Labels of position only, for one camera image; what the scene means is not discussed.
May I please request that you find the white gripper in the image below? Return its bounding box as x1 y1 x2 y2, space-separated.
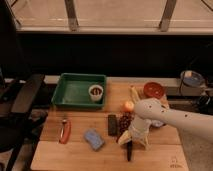
118 116 151 149

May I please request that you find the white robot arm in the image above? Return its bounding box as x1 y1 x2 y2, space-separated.
118 98 213 147

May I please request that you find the green plastic tray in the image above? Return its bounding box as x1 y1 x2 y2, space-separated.
51 73 106 109

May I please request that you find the bunch of dark grapes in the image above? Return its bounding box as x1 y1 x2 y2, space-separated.
117 113 133 138

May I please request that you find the purple bowl with cloth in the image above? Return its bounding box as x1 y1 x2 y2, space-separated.
151 120 166 128

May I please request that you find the dark rectangular block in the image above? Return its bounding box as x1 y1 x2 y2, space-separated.
108 115 117 136

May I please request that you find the orange apple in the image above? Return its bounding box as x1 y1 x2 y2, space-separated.
123 101 134 112

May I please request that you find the blue sponge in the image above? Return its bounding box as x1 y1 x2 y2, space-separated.
84 129 105 151

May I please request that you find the yellow banana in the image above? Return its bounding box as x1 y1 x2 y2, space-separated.
130 86 140 103

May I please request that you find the wooden cutting board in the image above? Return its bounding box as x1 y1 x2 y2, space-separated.
31 81 188 171

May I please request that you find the red bowl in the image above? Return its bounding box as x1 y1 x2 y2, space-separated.
143 82 165 99

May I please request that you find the white cup with contents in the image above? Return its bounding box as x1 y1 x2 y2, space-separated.
88 85 103 102

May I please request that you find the red orange peeler tool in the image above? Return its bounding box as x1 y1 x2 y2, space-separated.
59 119 71 144

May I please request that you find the round grey device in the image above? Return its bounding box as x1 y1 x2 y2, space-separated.
180 70 205 87

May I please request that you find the black office chair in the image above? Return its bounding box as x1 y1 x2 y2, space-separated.
0 74 47 171

